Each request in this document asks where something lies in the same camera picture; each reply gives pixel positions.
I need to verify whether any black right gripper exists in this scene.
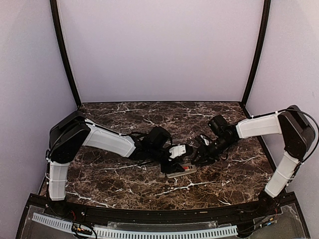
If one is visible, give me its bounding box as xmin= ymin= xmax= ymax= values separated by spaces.
xmin=191 ymin=136 xmax=234 ymax=166

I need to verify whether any white remote control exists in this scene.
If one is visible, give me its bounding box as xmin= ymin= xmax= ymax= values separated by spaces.
xmin=166 ymin=163 xmax=197 ymax=178

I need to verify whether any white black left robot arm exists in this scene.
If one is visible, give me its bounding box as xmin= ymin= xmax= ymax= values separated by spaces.
xmin=46 ymin=111 xmax=193 ymax=217

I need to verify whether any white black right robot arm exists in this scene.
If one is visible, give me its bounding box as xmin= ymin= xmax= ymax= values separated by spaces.
xmin=191 ymin=105 xmax=319 ymax=216

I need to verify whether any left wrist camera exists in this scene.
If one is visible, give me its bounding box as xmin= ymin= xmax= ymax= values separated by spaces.
xmin=168 ymin=144 xmax=193 ymax=159

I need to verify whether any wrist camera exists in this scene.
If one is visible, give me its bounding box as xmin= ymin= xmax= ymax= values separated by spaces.
xmin=195 ymin=134 xmax=212 ymax=146
xmin=168 ymin=144 xmax=193 ymax=159

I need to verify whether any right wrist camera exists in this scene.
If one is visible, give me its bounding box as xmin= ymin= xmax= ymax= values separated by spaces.
xmin=195 ymin=134 xmax=212 ymax=146

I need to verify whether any black front rail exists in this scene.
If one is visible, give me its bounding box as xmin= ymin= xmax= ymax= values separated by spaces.
xmin=27 ymin=193 xmax=296 ymax=225

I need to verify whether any white slotted cable duct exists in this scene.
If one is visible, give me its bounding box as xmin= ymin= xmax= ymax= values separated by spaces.
xmin=31 ymin=213 xmax=238 ymax=239

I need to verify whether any black vertical frame post right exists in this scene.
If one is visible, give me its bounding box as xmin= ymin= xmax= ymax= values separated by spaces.
xmin=241 ymin=0 xmax=271 ymax=107

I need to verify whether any black vertical frame post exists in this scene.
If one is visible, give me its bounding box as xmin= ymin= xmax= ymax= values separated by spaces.
xmin=241 ymin=0 xmax=271 ymax=107
xmin=49 ymin=0 xmax=82 ymax=108

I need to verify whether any black vertical frame post left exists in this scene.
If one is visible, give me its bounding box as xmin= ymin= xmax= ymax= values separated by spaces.
xmin=49 ymin=0 xmax=82 ymax=108

